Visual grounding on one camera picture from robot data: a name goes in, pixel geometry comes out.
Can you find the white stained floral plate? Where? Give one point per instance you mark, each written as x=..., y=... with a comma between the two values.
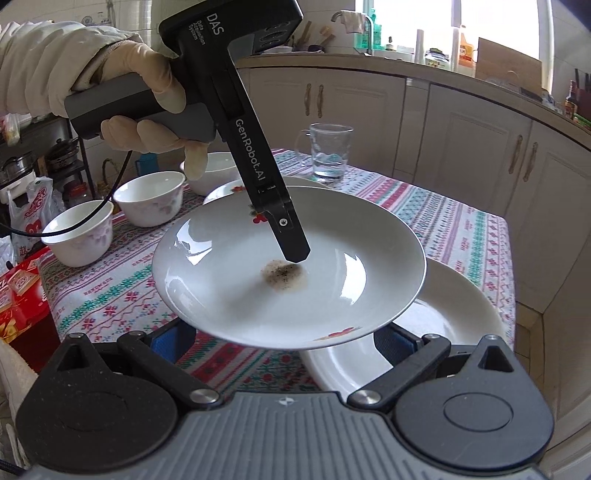
x=231, y=286

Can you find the person's left forearm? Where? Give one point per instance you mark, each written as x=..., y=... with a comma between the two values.
x=37, y=69

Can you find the clear glass mug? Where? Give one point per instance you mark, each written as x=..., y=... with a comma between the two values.
x=330, y=154

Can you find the patterned tablecloth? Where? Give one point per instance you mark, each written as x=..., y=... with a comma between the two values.
x=461, y=230

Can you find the cream kitchen cabinets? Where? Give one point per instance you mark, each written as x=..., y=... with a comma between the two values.
x=461, y=138

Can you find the brown cardboard sheet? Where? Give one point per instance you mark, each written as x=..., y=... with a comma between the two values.
x=508, y=64

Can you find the wooden utensils in holder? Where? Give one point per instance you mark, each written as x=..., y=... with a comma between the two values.
x=318, y=34

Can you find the dark cooking pot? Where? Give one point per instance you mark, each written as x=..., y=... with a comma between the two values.
x=62, y=150

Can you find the metal kitchen faucet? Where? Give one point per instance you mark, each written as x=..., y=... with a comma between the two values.
x=344, y=14

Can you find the white plastic bottle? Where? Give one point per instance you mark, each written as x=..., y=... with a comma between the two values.
x=419, y=46

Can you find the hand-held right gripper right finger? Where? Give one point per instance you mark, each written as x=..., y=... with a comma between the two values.
x=398, y=345

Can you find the dark sauce bottle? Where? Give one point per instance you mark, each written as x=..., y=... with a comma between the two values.
x=571, y=99

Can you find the plain white bowl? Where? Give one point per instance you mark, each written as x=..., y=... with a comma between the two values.
x=214, y=173

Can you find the orange label bottle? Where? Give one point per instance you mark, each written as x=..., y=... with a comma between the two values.
x=466, y=53

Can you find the glass jar with dark lid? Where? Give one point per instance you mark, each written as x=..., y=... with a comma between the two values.
x=436, y=57

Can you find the black metal rack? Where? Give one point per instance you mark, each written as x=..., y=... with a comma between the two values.
x=85, y=159

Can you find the green dish soap bottle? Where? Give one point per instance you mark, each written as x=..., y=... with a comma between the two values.
x=375, y=30

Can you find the white red printed plastic bag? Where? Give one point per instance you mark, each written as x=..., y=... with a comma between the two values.
x=37, y=207

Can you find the white bowl with pink print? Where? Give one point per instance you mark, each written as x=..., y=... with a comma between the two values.
x=147, y=203
x=76, y=242

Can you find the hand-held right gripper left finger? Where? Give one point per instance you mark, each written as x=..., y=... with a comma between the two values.
x=166, y=342

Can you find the red printed box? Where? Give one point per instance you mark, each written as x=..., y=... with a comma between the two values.
x=21, y=295

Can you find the person's left hand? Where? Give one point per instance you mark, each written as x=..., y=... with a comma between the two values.
x=138, y=60

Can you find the cloth on faucet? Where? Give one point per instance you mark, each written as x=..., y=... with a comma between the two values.
x=353, y=21

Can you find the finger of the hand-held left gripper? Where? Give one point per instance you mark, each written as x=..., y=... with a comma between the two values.
x=288, y=240

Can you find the large plain white plate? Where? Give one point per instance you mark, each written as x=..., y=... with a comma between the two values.
x=438, y=332

